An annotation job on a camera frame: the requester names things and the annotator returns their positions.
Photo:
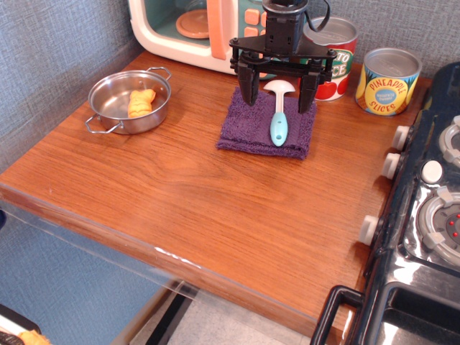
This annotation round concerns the pineapple slices can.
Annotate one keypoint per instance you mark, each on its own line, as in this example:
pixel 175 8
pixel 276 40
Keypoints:
pixel 387 81

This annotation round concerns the orange object at corner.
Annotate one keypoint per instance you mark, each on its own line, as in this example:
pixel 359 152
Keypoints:
pixel 33 338

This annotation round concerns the small steel pot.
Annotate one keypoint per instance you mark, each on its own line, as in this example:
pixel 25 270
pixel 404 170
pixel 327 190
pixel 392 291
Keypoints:
pixel 109 99

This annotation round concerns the black toy stove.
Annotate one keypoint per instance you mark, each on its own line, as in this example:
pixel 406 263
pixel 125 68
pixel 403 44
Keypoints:
pixel 411 294

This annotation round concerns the yellow toy chicken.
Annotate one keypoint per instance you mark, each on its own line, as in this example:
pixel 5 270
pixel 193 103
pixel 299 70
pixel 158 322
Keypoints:
pixel 140 103

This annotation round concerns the tomato sauce can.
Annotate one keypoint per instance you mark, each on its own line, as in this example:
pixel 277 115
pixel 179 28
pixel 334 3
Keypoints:
pixel 340 35

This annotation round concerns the toy microwave oven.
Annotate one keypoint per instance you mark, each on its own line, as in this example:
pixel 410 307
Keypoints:
pixel 153 24

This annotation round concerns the orange toy plate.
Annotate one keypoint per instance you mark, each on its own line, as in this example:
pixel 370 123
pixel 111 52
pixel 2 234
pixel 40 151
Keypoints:
pixel 193 24

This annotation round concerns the purple folded towel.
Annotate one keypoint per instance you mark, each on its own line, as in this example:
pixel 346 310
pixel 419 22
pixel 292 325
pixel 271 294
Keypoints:
pixel 247 128

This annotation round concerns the white and blue toy ladle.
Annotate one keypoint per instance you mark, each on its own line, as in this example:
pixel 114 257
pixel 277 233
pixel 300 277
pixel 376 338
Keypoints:
pixel 279 123

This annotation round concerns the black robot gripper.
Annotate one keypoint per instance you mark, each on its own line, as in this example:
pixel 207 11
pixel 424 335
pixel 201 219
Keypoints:
pixel 275 51

